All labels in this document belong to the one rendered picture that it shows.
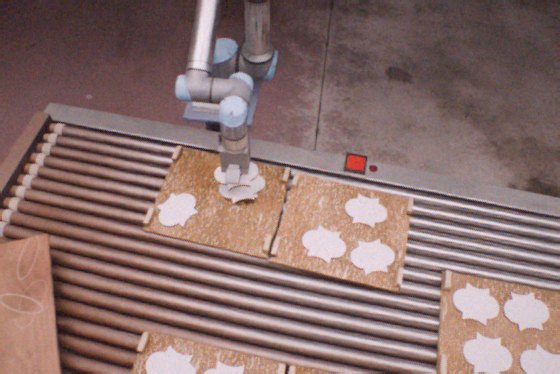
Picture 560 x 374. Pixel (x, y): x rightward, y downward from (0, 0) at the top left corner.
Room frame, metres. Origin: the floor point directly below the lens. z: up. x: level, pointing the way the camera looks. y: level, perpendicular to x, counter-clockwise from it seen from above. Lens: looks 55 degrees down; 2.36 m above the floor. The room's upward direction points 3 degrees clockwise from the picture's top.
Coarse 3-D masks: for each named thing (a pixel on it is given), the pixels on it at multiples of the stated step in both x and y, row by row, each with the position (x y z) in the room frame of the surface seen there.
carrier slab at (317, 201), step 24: (312, 192) 0.98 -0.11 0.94; (336, 192) 0.99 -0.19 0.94; (360, 192) 0.99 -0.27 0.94; (288, 216) 0.88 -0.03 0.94; (312, 216) 0.89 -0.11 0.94; (336, 216) 0.89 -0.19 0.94; (408, 216) 0.91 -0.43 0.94; (288, 240) 0.79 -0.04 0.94; (360, 240) 0.81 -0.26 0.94; (384, 240) 0.81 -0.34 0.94; (288, 264) 0.71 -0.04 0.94; (312, 264) 0.71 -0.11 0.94; (336, 264) 0.72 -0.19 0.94; (384, 288) 0.65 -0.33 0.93
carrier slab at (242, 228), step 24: (192, 168) 1.05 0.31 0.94; (216, 168) 1.06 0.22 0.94; (264, 168) 1.07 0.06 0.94; (168, 192) 0.95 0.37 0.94; (192, 192) 0.95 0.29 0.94; (216, 192) 0.96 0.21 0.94; (264, 192) 0.97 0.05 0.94; (216, 216) 0.86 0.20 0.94; (240, 216) 0.87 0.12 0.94; (264, 216) 0.88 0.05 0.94; (192, 240) 0.77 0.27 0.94; (216, 240) 0.78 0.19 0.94; (240, 240) 0.78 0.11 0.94; (264, 240) 0.79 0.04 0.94
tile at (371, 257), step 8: (376, 240) 0.80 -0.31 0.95; (360, 248) 0.77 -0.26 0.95; (368, 248) 0.77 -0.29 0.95; (376, 248) 0.78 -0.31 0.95; (384, 248) 0.78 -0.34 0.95; (352, 256) 0.74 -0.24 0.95; (360, 256) 0.75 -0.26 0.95; (368, 256) 0.75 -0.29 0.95; (376, 256) 0.75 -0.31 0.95; (384, 256) 0.75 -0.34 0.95; (392, 256) 0.75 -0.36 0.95; (360, 264) 0.72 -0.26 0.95; (368, 264) 0.72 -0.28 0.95; (376, 264) 0.72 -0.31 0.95; (384, 264) 0.72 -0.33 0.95; (368, 272) 0.69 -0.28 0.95; (384, 272) 0.70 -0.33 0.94
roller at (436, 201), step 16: (64, 128) 1.22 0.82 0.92; (80, 128) 1.22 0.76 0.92; (112, 144) 1.17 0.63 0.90; (128, 144) 1.16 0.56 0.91; (144, 144) 1.16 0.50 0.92; (160, 144) 1.16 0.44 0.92; (320, 176) 1.06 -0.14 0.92; (336, 176) 1.07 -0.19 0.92; (384, 192) 1.01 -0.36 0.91; (400, 192) 1.02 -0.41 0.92; (416, 192) 1.02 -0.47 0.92; (448, 208) 0.97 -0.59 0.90; (464, 208) 0.97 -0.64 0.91; (480, 208) 0.97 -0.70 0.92; (496, 208) 0.97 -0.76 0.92; (528, 224) 0.92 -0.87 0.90; (544, 224) 0.92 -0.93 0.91
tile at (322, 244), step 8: (312, 232) 0.82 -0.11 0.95; (320, 232) 0.82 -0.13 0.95; (328, 232) 0.82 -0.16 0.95; (336, 232) 0.83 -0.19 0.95; (304, 240) 0.79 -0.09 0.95; (312, 240) 0.79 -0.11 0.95; (320, 240) 0.79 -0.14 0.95; (328, 240) 0.80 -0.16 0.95; (336, 240) 0.80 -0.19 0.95; (312, 248) 0.76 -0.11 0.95; (320, 248) 0.77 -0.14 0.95; (328, 248) 0.77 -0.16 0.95; (336, 248) 0.77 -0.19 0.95; (344, 248) 0.77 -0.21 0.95; (312, 256) 0.74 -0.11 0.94; (320, 256) 0.74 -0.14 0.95; (328, 256) 0.74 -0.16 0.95; (336, 256) 0.74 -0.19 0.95
